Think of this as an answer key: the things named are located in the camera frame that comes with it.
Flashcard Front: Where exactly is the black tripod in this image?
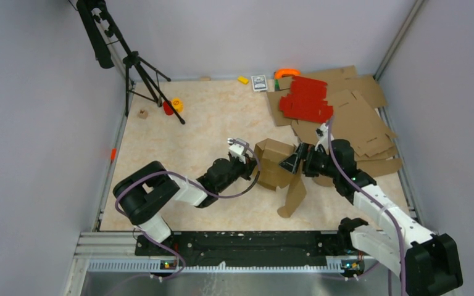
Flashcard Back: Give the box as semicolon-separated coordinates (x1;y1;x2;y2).
74;0;186;125

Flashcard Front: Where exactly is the playing card deck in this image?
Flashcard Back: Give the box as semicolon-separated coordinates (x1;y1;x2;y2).
251;75;268;93

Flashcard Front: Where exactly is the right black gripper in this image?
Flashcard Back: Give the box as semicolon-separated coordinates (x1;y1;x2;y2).
278;142;339;179

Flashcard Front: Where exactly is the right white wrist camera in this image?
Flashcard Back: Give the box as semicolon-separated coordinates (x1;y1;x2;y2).
314;123;330;151

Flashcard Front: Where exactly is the small wooden block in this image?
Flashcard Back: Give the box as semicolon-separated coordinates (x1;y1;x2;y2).
137;109;149;119

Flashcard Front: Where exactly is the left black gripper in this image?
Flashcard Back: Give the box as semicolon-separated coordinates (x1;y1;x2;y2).
217;153;259;193

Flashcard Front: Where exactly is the small orange clip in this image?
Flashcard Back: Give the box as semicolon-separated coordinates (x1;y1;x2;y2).
110;148;117;162

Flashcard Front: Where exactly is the yellow and red toy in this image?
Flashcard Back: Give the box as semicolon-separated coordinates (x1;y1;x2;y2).
162;97;184;116

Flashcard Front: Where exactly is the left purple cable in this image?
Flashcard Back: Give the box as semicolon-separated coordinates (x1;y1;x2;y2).
114;141;262;282

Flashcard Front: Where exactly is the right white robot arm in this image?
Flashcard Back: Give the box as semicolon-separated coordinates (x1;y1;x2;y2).
279;139;464;295

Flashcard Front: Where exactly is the red cardboard box blank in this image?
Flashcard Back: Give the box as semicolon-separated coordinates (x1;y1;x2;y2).
279;76;334;123

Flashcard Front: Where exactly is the brown cardboard box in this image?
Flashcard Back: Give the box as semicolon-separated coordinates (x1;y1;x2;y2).
254;138;307;218

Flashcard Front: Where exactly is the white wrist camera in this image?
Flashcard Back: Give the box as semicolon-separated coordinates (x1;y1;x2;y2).
227;138;249;164
314;123;330;151

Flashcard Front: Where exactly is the yellow block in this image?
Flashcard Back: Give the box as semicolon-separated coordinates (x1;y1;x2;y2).
237;76;249;84

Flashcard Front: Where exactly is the stack of brown cardboard blanks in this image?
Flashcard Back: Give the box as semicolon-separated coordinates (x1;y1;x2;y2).
266;65;405;188

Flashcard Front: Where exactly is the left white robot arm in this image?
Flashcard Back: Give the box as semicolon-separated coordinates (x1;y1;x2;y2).
112;156;258;255

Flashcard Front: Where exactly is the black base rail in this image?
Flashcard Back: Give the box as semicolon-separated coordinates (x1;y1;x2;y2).
130;228;381;279

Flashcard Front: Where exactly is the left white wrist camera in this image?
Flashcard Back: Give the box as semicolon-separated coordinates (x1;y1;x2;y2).
227;138;249;164

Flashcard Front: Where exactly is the orange tape ring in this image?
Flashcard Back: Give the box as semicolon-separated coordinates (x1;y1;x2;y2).
274;68;302;80

